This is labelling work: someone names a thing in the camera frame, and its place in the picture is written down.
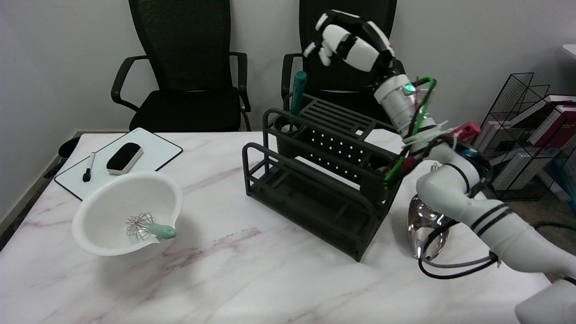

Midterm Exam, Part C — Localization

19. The dark grey kitchen storage rack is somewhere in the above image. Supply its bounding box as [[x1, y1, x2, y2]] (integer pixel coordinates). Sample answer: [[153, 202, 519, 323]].
[[242, 91, 408, 262]]

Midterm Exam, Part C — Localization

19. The black wire mesh rack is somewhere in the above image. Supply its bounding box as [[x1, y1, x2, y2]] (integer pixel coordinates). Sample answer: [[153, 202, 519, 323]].
[[466, 72, 576, 202]]

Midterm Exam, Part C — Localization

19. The maroon and white book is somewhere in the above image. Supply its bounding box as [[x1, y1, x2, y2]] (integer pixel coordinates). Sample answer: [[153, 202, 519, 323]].
[[508, 94, 576, 150]]

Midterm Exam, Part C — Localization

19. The shiny steel scoop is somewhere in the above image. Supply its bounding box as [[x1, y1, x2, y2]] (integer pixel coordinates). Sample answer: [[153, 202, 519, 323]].
[[407, 162, 452, 261]]

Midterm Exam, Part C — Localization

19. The whisk with mint handle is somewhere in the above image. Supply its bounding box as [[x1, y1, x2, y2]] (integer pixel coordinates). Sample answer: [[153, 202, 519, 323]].
[[125, 212, 177, 242]]

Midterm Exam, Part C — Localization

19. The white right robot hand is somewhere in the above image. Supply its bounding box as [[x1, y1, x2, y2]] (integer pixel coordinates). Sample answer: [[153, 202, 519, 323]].
[[303, 10, 404, 89]]

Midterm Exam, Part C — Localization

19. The black mesh office chair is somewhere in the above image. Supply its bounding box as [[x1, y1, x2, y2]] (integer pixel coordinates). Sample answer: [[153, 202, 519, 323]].
[[281, 0, 410, 126], [111, 0, 252, 132]]

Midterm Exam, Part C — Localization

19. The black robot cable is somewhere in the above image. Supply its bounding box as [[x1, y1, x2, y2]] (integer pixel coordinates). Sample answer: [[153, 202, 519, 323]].
[[418, 216, 501, 280]]

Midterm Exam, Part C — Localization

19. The small white whiteboard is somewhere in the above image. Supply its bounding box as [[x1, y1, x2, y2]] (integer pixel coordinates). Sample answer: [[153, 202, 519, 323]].
[[54, 127, 184, 201]]

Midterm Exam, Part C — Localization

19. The black whiteboard marker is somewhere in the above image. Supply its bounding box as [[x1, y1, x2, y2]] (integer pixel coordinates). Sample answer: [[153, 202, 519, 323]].
[[82, 152, 96, 183]]

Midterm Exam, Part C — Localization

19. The black whiteboard eraser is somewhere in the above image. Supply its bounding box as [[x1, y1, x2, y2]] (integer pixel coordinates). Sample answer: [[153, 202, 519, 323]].
[[106, 143, 144, 176]]

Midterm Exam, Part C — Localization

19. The white mixing bowl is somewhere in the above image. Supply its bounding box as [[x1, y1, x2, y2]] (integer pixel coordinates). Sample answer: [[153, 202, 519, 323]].
[[72, 171, 184, 257]]

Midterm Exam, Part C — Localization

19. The black round floor object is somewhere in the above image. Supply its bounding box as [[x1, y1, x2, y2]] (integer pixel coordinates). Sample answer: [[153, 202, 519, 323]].
[[58, 136, 81, 159]]

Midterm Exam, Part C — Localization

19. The blue sponge bottle brush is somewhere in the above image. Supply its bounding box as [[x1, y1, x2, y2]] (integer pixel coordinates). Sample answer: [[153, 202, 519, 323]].
[[289, 71, 308, 134]]

